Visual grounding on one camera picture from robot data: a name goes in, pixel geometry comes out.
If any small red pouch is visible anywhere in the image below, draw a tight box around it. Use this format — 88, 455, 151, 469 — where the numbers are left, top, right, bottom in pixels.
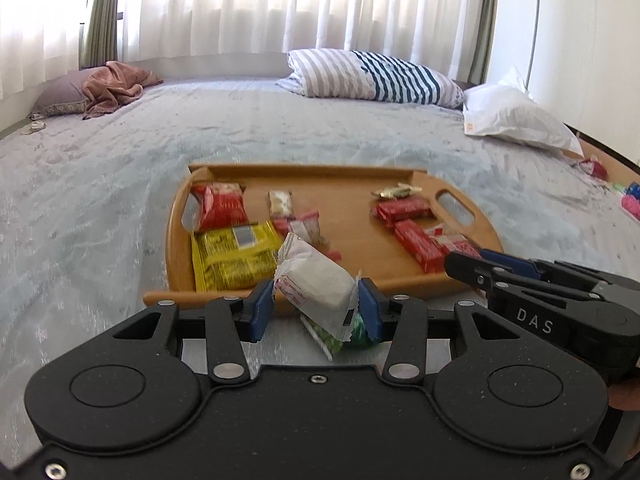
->
579, 157, 610, 181

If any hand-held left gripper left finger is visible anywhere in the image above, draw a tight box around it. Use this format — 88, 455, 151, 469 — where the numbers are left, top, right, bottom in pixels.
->
112, 278, 276, 387

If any small beige snack packet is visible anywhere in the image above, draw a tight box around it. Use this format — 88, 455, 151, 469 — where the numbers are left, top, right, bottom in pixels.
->
268, 189, 294, 219

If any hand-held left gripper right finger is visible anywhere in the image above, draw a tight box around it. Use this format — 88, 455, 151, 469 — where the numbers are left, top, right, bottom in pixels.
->
357, 277, 522, 387

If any long red snack bar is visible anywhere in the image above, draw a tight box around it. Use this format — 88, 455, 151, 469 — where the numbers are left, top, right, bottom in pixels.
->
393, 219, 446, 275

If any white pillow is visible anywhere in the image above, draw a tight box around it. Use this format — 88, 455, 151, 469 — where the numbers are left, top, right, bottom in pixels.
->
462, 66, 586, 154

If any small pink candy packet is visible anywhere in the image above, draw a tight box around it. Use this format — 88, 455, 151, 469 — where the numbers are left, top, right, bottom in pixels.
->
288, 210, 342, 262

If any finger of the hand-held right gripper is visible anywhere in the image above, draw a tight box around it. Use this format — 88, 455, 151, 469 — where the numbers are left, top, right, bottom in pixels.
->
480, 248, 609, 292
444, 251, 600, 309

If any person's right hand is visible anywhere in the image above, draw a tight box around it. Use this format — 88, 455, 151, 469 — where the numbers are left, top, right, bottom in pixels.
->
607, 378, 640, 412

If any pink brown towel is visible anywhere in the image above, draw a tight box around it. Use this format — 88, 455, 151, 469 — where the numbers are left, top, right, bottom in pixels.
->
81, 60, 164, 121

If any striped pillow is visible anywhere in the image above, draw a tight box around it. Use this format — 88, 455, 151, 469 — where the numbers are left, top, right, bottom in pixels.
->
276, 48, 465, 110

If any red and white snack packet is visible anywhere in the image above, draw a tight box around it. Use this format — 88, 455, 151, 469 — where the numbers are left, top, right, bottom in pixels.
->
424, 226, 482, 262

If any yellow snack packet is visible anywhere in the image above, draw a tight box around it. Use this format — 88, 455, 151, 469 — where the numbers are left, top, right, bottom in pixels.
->
190, 220, 285, 292

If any white sheer curtain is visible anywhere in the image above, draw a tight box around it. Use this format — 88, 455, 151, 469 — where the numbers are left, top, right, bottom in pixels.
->
116, 0, 490, 82
0, 0, 97, 102

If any green curtain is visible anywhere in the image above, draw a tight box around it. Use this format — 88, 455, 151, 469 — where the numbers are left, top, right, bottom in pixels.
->
469, 0, 501, 84
79, 0, 122, 69

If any grey metal pole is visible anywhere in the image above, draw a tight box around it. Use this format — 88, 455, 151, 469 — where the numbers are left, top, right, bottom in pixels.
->
522, 0, 545, 92

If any red snack bag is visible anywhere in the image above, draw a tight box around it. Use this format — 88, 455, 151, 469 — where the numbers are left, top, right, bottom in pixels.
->
190, 182, 250, 232

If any wooden tray with handles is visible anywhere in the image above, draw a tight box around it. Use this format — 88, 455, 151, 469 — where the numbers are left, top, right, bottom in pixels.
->
143, 163, 505, 312

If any blue and pink object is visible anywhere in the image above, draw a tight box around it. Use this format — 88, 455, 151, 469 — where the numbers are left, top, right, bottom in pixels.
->
620, 181, 640, 220

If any red wrapped snack packet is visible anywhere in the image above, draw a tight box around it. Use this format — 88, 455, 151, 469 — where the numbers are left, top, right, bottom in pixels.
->
372, 197, 435, 229

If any gold candy wrapper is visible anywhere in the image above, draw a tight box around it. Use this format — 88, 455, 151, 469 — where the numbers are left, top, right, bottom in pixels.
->
370, 183, 422, 200

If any purple pillow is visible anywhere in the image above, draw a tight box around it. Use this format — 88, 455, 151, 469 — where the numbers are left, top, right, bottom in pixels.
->
30, 68, 109, 117

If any wooden bed frame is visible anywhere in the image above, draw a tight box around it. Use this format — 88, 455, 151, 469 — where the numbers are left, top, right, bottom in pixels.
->
564, 122, 640, 187

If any green snack packet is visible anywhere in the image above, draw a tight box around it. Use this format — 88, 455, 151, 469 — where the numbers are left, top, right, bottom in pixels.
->
301, 310, 377, 361

